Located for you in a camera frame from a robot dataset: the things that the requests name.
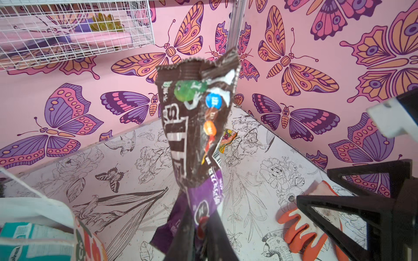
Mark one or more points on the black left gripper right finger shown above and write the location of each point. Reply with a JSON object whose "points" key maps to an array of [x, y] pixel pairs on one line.
{"points": [[218, 246]]}

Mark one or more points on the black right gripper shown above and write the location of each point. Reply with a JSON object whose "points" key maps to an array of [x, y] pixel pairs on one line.
{"points": [[368, 227]]}

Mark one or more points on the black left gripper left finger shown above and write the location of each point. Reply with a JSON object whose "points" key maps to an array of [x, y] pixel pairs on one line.
{"points": [[182, 246]]}

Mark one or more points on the orange lemon candy bag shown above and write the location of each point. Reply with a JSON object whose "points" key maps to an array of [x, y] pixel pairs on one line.
{"points": [[228, 137]]}

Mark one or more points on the brown chocolate candy packet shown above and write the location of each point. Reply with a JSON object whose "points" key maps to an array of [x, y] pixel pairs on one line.
{"points": [[196, 99]]}

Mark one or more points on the teal mint candy bag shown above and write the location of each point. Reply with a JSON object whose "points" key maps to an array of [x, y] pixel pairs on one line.
{"points": [[33, 242]]}

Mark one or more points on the white floral paper bag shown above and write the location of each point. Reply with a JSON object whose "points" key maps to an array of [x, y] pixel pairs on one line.
{"points": [[42, 210]]}

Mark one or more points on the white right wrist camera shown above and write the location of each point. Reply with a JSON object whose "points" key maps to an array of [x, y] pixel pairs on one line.
{"points": [[397, 116]]}

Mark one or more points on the clear wall basket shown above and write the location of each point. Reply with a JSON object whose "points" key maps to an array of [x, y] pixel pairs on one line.
{"points": [[38, 33]]}

